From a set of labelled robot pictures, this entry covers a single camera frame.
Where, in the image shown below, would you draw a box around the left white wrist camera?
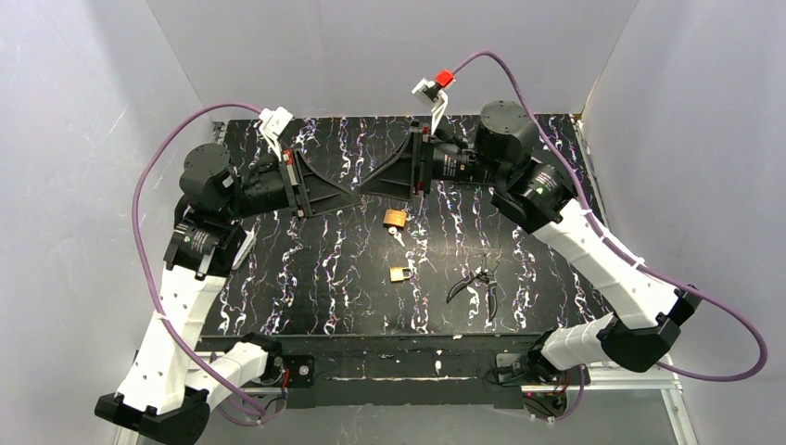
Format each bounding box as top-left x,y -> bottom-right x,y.
257,106 -> 294,160

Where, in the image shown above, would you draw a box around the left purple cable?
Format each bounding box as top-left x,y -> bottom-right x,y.
131,102 -> 272,427

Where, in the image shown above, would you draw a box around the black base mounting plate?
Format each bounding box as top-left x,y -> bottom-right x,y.
223,334 -> 590,411

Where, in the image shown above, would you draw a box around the black handled pruning shears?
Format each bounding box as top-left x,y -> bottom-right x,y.
446,254 -> 499,323

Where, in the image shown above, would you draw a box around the small silver key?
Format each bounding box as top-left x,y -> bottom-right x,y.
387,226 -> 406,248

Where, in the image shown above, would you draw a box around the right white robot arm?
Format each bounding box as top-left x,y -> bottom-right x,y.
360,101 -> 699,378

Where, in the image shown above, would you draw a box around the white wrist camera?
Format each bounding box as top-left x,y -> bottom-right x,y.
257,106 -> 294,160
412,70 -> 454,135

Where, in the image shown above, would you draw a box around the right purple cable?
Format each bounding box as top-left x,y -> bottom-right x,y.
450,49 -> 768,423

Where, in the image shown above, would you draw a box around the white rectangular box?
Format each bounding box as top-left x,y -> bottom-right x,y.
231,230 -> 257,271

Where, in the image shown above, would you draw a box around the large brass padlock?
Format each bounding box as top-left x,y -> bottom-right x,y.
383,192 -> 425,229

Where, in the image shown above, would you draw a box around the purple cable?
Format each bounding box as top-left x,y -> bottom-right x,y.
131,102 -> 272,427
450,49 -> 768,423

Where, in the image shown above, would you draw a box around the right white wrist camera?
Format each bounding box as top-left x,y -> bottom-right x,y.
412,70 -> 454,135

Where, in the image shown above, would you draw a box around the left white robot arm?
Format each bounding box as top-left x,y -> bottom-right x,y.
95,143 -> 360,444

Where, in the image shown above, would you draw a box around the small brass padlock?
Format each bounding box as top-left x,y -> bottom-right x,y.
389,267 -> 413,283

